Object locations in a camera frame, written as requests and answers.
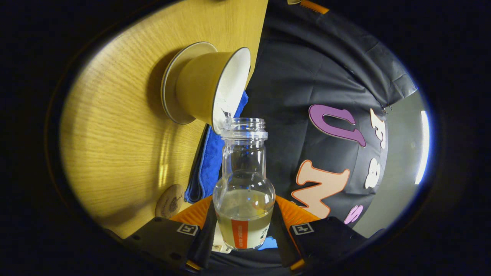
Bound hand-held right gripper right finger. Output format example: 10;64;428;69
270;195;369;271

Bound cream saucer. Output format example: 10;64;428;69
161;41;218;125

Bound round cork coaster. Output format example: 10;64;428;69
155;184;185;219

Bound cream teacup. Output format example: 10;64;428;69
176;47;252;135

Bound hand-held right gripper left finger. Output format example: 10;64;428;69
123;195;217;271

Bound clear water bottle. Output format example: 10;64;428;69
212;117;276;250

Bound blue towel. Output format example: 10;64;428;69
184;90;250;204

